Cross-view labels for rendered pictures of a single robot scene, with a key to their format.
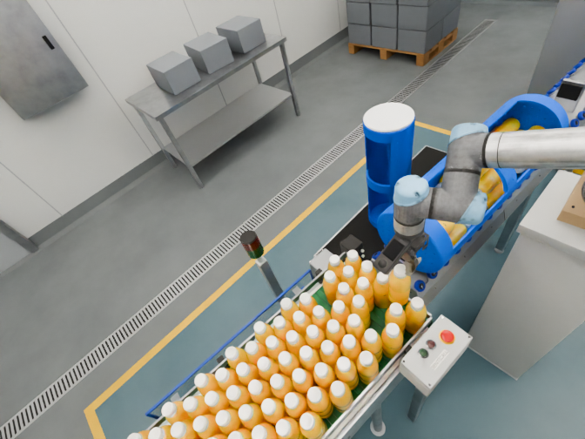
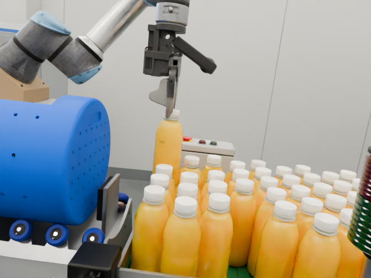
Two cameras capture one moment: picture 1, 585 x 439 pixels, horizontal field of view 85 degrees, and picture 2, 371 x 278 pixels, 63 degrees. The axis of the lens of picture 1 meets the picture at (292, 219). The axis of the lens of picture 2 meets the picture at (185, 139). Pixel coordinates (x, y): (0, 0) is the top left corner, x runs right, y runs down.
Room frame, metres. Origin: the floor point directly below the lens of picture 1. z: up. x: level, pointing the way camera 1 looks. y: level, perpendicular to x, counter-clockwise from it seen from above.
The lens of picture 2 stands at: (1.10, 0.12, 1.31)
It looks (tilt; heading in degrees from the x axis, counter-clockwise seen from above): 12 degrees down; 208
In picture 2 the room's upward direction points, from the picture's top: 6 degrees clockwise
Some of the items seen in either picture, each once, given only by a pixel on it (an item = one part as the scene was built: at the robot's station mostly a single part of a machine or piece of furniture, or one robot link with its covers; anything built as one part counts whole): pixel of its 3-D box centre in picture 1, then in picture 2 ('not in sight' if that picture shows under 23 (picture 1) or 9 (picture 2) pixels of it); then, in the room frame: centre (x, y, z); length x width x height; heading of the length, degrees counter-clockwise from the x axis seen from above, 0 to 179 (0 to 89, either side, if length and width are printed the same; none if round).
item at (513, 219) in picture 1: (512, 222); not in sight; (1.00, -1.30, 0.31); 0.06 x 0.06 x 0.63; 26
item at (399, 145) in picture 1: (387, 174); not in sight; (1.48, -0.70, 0.59); 0.28 x 0.28 x 0.88
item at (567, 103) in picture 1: (568, 96); not in sight; (1.19, -1.53, 1.00); 0.10 x 0.04 x 0.15; 26
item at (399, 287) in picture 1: (399, 285); (168, 150); (0.47, -0.26, 1.11); 0.07 x 0.07 x 0.19
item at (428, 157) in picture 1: (402, 214); not in sight; (1.52, -0.84, 0.07); 1.50 x 0.52 x 0.15; 120
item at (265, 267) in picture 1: (291, 317); not in sight; (0.76, 0.17, 0.55); 0.04 x 0.04 x 1.10; 26
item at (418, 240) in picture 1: (408, 237); (165, 52); (0.48, -0.29, 1.35); 0.09 x 0.08 x 0.12; 116
